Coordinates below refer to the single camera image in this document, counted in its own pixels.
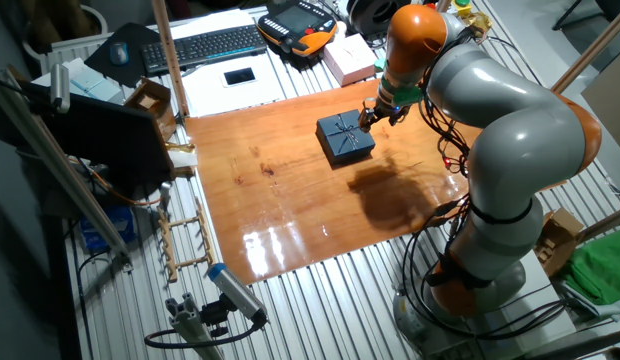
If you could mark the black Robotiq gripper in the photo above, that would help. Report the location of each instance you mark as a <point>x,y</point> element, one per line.
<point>392,114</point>

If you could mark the blue gift box lid ribbon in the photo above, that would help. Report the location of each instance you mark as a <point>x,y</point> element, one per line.
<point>342,131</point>

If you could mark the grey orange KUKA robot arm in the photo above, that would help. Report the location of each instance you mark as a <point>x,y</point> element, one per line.
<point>515,140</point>

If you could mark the pale pink gift box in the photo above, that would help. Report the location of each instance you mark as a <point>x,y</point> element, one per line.
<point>347,60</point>

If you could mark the orange emergency stop button box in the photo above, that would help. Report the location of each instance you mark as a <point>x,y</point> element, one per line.
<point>431,6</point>

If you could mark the yellow box green button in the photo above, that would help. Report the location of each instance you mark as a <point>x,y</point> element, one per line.
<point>462,6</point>

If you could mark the small open cardboard box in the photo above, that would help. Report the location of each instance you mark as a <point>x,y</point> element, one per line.
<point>152,102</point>

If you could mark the cardboard box with inserts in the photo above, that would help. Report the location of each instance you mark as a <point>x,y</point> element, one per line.
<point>557,240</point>

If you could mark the white light blue box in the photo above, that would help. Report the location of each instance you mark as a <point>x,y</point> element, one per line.
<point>90,82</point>

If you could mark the small white bottle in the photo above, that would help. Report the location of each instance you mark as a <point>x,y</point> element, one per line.
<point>340,31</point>

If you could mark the black filament spool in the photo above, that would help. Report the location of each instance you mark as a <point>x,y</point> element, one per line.
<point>372,15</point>

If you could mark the black orange teach pendant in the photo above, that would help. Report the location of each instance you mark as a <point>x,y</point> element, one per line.
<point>295,25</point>

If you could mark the glossy wooden board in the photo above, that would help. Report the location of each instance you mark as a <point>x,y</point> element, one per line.
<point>290,210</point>

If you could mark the white smartphone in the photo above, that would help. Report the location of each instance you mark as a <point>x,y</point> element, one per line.
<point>239,76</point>

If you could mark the large white paper sheet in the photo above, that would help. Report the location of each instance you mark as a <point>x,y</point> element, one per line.
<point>215,100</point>

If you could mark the black computer keyboard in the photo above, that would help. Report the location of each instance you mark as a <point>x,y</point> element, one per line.
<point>205,47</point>

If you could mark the white tissue gold foil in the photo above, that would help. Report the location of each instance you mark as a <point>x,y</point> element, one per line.
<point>182,159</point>

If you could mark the wooden ladder rack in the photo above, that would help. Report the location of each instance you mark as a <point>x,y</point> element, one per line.
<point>182,240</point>

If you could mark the beige flat panel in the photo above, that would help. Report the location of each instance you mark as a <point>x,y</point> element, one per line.
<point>610,110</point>

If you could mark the black mouse pad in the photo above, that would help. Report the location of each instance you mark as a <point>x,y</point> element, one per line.
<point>135,35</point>

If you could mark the grey computer mouse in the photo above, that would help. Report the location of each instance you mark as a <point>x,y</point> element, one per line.
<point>119,52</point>

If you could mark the black flat monitor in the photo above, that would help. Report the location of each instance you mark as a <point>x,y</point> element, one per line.
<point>105,140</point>

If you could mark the green cloth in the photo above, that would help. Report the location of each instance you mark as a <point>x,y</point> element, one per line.
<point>600,265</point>

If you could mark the aluminium profile stand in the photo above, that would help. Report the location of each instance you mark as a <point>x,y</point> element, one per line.
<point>190,325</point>

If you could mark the blue plastic package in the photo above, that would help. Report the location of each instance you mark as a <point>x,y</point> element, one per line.
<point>110,227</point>

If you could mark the white ribbed panel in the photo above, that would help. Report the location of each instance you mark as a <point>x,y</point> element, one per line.
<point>75,47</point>

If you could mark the long aluminium bar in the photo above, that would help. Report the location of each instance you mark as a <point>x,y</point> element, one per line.
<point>65,170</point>

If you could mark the wooden frame post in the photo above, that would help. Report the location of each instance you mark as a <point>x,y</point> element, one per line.
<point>605,222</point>
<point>443,4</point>
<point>590,50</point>
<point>170,55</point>

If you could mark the silver camera blue end cap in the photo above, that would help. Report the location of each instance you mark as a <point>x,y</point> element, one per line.
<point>235,292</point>

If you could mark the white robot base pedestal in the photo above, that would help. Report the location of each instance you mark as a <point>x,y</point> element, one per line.
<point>535,270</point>

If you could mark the black camera clamp mount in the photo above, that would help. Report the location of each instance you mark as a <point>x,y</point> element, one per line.
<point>215,315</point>

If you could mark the silver depth camera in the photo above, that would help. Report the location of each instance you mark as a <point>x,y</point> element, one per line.
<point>60,87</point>

